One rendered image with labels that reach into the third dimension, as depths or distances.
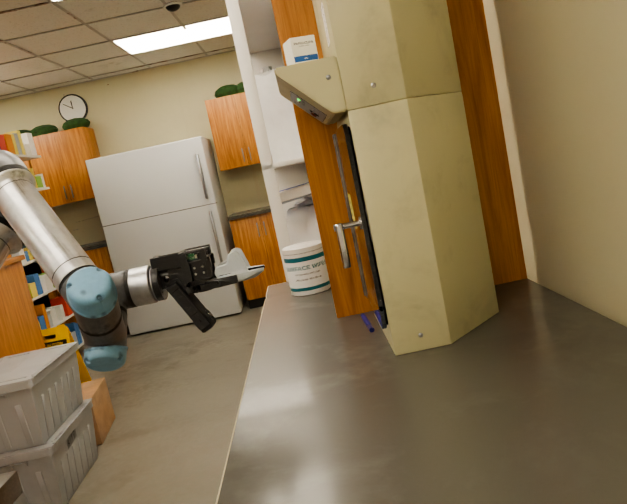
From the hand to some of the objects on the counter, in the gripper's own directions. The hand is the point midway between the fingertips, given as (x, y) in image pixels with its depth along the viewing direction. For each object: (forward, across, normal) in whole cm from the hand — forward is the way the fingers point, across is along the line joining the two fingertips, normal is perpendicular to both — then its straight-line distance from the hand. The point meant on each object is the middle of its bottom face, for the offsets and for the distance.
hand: (258, 272), depth 120 cm
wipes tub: (+8, +72, +20) cm, 75 cm away
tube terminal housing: (+35, +11, +20) cm, 42 cm away
